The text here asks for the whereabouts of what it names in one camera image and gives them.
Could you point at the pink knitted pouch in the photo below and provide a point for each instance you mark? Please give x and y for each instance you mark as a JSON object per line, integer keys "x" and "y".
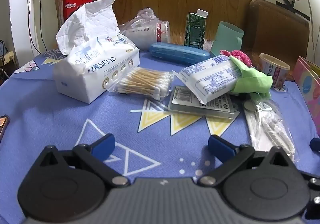
{"x": 240, "y": 56}

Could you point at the red box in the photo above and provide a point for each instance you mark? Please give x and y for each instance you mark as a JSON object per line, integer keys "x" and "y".
{"x": 75, "y": 1}

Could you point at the teal plastic cup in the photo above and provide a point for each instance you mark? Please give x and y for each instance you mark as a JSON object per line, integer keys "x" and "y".
{"x": 225, "y": 39}

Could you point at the round snack can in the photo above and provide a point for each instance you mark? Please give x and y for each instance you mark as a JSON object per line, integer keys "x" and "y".
{"x": 271, "y": 74}

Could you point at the small pocket tissue pack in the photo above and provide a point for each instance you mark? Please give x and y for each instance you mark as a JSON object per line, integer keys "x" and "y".
{"x": 212, "y": 76}

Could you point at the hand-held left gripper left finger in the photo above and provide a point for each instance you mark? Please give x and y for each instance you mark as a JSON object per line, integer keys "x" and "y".
{"x": 103, "y": 146}

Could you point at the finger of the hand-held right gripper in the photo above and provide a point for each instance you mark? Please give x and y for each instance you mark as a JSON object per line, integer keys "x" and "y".
{"x": 315, "y": 144}

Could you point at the black tape cross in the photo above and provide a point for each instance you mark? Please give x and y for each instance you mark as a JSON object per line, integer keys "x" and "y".
{"x": 292, "y": 6}

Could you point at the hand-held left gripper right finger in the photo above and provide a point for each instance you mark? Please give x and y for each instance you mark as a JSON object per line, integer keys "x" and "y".
{"x": 221, "y": 147}

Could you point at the clear plastic case with label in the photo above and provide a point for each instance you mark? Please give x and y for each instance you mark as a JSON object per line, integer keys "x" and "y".
{"x": 220, "y": 107}

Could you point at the phone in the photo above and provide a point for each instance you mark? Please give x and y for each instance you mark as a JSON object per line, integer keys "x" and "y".
{"x": 3, "y": 126}

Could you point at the green cloth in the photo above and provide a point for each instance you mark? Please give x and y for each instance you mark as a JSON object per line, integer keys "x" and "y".
{"x": 250, "y": 79}

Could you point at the large white tissue pack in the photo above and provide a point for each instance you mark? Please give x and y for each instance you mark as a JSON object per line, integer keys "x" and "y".
{"x": 82, "y": 76}

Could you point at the clear bag with white items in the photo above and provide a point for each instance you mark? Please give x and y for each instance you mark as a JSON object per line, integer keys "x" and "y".
{"x": 270, "y": 126}

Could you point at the bag of cotton swabs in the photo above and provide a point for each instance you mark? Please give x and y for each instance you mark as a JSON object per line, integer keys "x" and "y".
{"x": 140, "y": 81}

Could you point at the wall outlet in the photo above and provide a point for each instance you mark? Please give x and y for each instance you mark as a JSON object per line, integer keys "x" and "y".
{"x": 7, "y": 57}

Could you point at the pink tin box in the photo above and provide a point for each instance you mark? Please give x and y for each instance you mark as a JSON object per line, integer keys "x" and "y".
{"x": 307, "y": 84}

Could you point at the blue printed tablecloth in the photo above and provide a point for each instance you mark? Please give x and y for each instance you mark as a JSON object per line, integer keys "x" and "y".
{"x": 62, "y": 119}

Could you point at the white marker tag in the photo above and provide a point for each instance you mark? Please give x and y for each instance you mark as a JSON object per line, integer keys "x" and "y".
{"x": 279, "y": 89}

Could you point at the blue plastic case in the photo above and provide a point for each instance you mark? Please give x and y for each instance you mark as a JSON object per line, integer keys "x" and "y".
{"x": 175, "y": 51}

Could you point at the clear bag with white cup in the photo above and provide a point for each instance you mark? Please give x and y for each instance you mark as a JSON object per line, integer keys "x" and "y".
{"x": 140, "y": 34}

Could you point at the green drink carton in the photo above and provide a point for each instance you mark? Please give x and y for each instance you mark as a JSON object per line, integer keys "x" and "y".
{"x": 196, "y": 29}

